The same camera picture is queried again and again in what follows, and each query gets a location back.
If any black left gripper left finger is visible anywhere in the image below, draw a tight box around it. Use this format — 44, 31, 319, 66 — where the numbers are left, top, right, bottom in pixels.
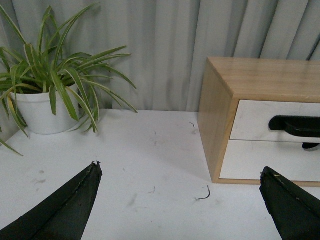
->
0, 162, 103, 240

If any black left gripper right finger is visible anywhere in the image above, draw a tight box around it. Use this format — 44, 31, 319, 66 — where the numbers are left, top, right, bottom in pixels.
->
259, 166, 320, 240

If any white drawer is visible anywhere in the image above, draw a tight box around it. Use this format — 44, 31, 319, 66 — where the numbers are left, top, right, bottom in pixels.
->
230, 100, 320, 143
220, 140, 320, 182

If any wooden drawer cabinet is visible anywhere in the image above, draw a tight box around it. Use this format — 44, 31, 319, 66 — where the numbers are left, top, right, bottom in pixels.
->
198, 57, 320, 187

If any white plant pot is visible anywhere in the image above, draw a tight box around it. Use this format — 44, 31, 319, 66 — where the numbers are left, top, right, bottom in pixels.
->
10, 92, 77, 135

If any green spider plant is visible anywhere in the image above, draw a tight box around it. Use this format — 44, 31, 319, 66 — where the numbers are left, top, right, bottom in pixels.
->
0, 2, 138, 157

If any grey curtain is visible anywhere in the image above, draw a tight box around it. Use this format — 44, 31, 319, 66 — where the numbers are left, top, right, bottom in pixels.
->
0, 0, 320, 112

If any black lower drawer handle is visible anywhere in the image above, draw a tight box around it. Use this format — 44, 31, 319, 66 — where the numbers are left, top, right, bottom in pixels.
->
302, 142, 320, 152

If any black drawer handle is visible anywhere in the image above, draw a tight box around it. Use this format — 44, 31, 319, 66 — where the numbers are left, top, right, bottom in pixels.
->
268, 115, 320, 138
302, 142, 320, 152

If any black upper drawer handle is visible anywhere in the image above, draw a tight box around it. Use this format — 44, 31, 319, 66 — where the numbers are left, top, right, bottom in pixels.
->
268, 115, 320, 138

